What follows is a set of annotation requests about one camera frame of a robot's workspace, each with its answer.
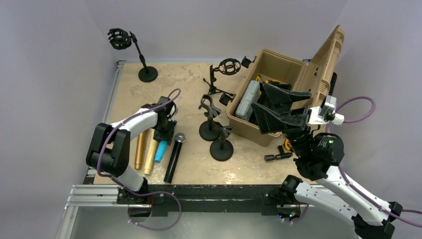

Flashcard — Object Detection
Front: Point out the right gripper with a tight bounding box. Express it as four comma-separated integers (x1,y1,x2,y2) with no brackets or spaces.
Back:
249,83,310,157

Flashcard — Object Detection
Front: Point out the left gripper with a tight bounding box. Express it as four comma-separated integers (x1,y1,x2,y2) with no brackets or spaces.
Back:
153,118,176,144

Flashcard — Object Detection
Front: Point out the blue microphone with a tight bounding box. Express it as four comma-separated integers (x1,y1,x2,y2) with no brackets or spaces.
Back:
154,140,168,163

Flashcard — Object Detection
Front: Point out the cream microphone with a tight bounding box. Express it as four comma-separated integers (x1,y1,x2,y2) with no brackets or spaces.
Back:
144,129,159,175

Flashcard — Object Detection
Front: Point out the black grey-head microphone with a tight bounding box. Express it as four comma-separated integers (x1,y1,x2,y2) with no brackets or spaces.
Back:
163,132,186,183

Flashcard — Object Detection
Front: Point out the gold microphone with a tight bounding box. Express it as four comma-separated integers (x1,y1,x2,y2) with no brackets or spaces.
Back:
134,131,148,170

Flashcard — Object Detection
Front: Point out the black round-base stand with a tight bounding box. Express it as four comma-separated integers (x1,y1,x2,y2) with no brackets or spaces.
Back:
107,28,158,83
210,122,234,162
199,94,221,141

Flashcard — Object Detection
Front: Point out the black tripod mic stand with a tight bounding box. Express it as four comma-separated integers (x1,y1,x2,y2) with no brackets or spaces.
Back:
203,58,241,97

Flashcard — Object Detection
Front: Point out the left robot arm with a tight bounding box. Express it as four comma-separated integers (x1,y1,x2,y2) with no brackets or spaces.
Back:
86,96,177,204

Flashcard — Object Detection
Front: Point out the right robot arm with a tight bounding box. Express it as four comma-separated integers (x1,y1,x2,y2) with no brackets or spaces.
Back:
251,83,403,239

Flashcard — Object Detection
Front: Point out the black toolbox tray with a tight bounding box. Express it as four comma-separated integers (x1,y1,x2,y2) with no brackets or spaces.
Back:
259,80,292,96

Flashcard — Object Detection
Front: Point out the grey plastic case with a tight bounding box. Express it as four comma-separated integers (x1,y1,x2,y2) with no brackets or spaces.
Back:
235,80,260,121

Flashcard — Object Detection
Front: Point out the yellow tape measure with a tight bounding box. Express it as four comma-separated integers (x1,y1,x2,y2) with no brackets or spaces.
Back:
284,138,294,153

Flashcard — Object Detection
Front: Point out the black t-shaped adapter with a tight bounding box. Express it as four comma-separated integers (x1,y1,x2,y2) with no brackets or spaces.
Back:
264,145,293,162

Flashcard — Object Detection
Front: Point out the tan toolbox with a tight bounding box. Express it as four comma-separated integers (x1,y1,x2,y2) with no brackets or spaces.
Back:
226,25,345,147

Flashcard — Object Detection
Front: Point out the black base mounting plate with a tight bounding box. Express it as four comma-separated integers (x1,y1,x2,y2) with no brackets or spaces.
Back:
117,184,305,217

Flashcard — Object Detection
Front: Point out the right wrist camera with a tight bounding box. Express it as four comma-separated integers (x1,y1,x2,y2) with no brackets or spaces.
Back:
307,95,345,125

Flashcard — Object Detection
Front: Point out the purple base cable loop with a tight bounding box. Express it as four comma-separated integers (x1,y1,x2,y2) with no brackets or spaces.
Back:
127,191,182,232

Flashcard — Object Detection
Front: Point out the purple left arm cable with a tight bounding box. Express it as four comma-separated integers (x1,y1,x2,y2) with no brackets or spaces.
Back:
96,88,182,197

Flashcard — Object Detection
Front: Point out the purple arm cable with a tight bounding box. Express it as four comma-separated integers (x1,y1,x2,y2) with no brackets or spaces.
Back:
326,96,422,228
96,88,182,197

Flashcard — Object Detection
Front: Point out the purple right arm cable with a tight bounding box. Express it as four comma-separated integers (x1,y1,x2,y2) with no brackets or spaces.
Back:
326,96,422,228

